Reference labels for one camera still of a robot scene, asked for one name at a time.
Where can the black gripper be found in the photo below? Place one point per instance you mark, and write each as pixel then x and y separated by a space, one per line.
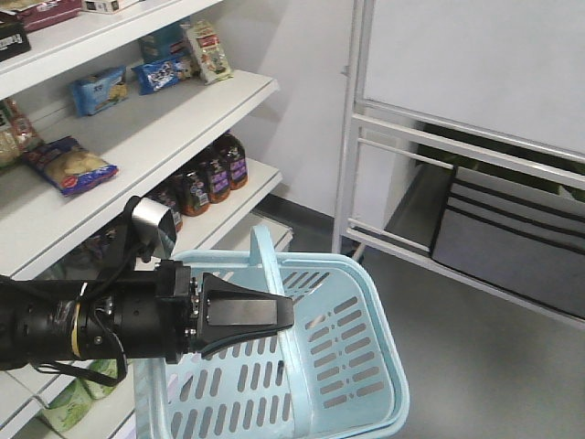
pixel 151 314

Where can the green tea bottle bottom shelf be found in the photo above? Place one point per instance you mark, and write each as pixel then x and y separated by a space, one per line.
pixel 68 408

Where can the white store shelving unit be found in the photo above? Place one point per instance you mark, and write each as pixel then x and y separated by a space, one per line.
pixel 147 137

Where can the blue cookie pack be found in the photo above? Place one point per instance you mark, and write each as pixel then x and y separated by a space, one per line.
pixel 163 73

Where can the light blue cracker pack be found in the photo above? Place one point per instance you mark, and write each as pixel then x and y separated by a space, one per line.
pixel 99 91

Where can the white whiteboard frame stand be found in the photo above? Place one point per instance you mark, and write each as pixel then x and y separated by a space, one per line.
pixel 463 145

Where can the light blue plastic basket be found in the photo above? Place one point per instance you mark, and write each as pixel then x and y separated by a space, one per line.
pixel 335 374

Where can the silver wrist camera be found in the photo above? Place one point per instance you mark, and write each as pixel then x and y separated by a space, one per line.
pixel 155 226

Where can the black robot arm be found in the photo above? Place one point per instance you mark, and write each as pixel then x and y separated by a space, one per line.
pixel 39 320

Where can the blue chips bag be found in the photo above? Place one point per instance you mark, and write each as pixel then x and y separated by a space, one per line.
pixel 69 167

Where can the dark juice bottle purple label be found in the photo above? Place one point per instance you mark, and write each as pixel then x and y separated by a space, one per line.
pixel 231 150

